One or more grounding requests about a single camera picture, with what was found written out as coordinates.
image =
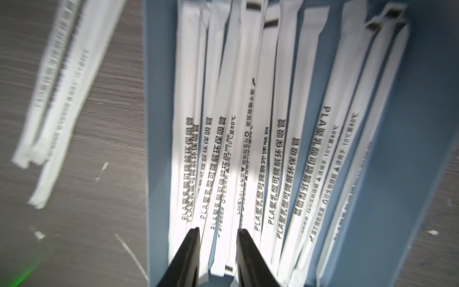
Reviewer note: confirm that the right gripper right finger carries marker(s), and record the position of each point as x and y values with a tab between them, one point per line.
251	267

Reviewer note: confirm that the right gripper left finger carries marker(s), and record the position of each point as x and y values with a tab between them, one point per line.
183	270

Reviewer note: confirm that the pile straw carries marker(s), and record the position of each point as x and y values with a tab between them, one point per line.
251	22

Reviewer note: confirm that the blue plastic storage tray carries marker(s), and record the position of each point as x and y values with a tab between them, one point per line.
412	147

